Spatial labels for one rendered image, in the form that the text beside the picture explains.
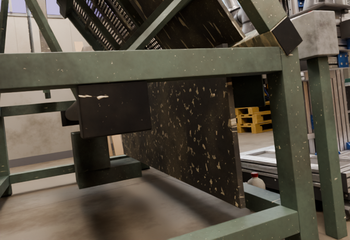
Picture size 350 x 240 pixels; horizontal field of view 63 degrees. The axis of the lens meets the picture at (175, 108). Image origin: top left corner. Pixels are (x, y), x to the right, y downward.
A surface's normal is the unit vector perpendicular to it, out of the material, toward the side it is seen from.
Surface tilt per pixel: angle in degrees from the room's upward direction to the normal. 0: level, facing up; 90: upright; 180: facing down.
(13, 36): 90
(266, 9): 90
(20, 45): 90
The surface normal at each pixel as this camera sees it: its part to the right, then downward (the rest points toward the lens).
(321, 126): -0.92, 0.11
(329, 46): 0.39, -0.04
